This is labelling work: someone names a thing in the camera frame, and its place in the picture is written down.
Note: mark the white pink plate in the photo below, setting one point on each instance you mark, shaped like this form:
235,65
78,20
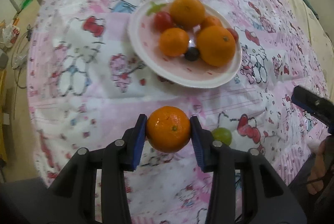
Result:
197,74

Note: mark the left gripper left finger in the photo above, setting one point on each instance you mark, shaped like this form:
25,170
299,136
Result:
74,188

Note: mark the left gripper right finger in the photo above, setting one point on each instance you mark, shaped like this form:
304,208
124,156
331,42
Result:
265,196

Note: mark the mandarin orange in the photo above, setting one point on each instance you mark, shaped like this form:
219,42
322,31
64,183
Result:
168,129
173,42

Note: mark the small mandarin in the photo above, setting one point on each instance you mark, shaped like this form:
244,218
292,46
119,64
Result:
210,21

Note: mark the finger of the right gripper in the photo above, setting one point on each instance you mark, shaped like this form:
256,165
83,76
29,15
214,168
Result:
316,106

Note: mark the plastic bag on floor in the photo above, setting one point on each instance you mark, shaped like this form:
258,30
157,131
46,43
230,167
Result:
9,34

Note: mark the pink Hello Kitty cloth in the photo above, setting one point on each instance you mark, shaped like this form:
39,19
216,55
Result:
86,85

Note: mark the green lime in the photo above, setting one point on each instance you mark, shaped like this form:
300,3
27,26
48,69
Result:
223,135

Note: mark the red cherry tomato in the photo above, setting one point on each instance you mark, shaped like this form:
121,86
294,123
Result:
233,34

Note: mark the large orange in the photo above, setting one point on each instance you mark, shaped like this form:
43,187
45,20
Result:
187,13
216,45

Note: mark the person right hand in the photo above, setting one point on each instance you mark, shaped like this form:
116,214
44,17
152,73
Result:
318,170

